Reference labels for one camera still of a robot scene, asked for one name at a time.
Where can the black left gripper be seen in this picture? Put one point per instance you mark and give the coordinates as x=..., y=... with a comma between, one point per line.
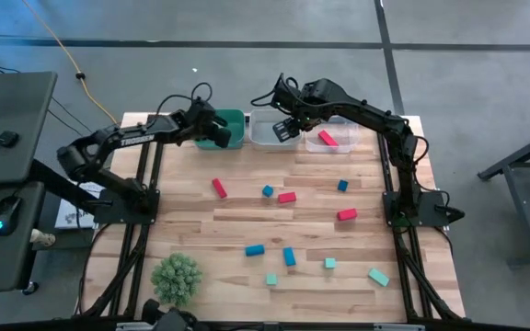
x=221, y=138

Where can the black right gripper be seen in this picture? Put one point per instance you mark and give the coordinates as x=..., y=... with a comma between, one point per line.
x=288, y=131

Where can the long red block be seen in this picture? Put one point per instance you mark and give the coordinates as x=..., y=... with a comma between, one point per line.
x=328, y=138

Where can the blue cube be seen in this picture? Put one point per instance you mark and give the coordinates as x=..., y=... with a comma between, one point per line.
x=268, y=190
x=342, y=186

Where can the red rectangular block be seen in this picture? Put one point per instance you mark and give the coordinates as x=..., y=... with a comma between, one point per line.
x=287, y=197
x=347, y=214
x=219, y=188

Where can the blue cylinder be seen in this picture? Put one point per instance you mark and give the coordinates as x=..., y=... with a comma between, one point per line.
x=255, y=250

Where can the blue rectangular block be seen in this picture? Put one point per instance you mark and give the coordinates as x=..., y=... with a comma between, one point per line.
x=289, y=256

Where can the teal cube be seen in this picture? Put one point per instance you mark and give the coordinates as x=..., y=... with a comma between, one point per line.
x=271, y=279
x=330, y=263

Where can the long teal block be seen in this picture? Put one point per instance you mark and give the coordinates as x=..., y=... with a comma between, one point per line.
x=378, y=277

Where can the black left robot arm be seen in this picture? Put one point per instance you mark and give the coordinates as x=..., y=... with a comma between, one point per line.
x=127, y=138

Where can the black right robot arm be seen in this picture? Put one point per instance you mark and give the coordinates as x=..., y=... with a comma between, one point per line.
x=366, y=115

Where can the green plastic bin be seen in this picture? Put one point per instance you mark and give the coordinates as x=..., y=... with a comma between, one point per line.
x=237, y=119

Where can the grey plastic bin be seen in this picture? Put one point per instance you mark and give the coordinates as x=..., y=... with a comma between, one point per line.
x=262, y=133

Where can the clear plastic bin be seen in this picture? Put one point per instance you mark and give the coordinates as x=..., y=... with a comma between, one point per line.
x=345, y=138

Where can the green artificial plant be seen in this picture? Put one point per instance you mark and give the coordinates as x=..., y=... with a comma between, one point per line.
x=176, y=280

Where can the white printed paper sheet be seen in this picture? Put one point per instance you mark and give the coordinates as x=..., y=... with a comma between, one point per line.
x=69, y=216

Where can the black desk bar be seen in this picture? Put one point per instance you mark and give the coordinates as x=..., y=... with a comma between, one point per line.
x=44, y=174

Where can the dark grey desk top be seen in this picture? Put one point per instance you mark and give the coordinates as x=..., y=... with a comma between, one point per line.
x=12, y=106
x=7, y=271

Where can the beige plug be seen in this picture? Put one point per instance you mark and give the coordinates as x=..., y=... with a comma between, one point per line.
x=42, y=237

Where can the small black device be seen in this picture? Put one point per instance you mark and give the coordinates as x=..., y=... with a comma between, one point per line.
x=7, y=139

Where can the black computer mouse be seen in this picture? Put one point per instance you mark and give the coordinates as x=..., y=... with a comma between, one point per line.
x=7, y=213

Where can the black desk caster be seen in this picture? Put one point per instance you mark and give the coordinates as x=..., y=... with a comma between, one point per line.
x=30, y=288

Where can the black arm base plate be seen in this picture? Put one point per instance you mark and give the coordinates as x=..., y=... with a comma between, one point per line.
x=433, y=207
x=113, y=213

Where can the black aluminium table frame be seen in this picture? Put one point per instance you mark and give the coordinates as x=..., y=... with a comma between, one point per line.
x=407, y=264

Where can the silver bracket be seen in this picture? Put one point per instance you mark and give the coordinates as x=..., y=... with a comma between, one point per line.
x=398, y=327
x=131, y=326

